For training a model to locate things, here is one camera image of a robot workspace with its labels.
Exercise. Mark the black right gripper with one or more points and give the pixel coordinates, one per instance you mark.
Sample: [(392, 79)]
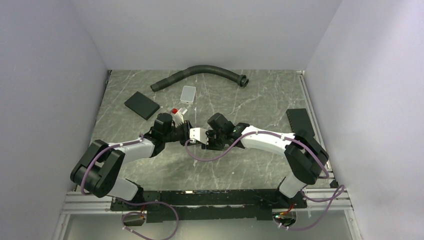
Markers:
[(211, 146)]

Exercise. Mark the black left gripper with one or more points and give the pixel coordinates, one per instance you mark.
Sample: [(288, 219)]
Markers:
[(186, 127)]

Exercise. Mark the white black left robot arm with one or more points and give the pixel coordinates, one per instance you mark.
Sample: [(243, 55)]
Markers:
[(97, 171)]

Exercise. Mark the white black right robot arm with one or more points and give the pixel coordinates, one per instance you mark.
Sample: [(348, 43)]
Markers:
[(305, 156)]

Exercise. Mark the black flat rectangular box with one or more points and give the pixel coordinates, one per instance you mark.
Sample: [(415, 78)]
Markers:
[(142, 105)]

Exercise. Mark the clear white plastic case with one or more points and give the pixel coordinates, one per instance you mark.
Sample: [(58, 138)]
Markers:
[(188, 95)]

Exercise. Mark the black mounting base rail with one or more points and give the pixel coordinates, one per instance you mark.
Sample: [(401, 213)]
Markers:
[(166, 205)]

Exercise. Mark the aluminium frame rail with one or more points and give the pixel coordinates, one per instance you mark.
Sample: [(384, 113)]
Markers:
[(76, 203)]

